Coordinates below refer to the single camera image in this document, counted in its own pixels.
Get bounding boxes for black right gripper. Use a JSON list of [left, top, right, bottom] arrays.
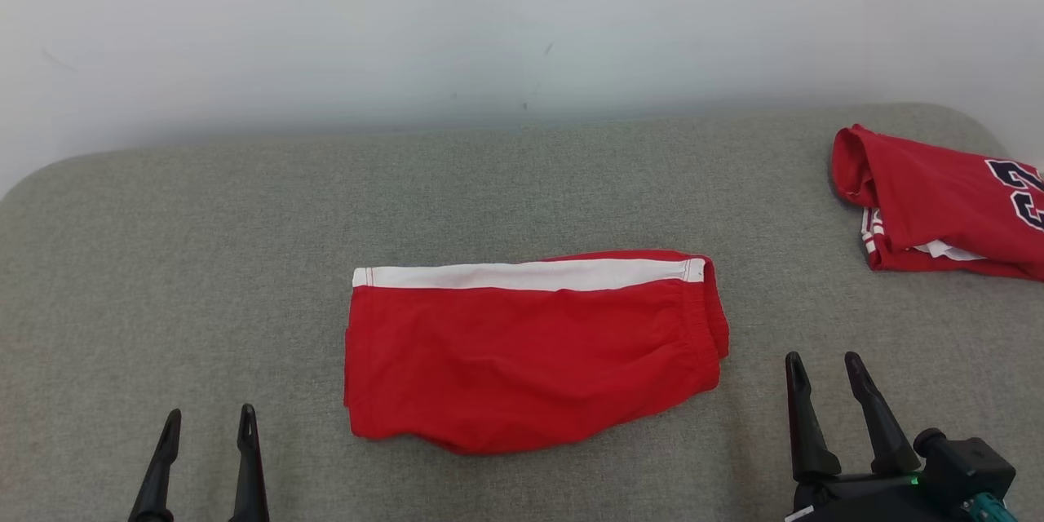
[[785, 352, 976, 522]]

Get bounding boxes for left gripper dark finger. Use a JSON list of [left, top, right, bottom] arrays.
[[128, 409, 183, 522], [231, 404, 271, 522]]

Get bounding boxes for red jersey with white sleeves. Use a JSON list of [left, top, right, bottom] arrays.
[[831, 124, 1044, 283]]

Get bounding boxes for red shirt with white print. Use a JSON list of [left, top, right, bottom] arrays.
[[343, 250, 730, 457]]

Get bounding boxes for right arm cable, teal plug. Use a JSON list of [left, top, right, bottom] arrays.
[[962, 492, 1019, 522]]

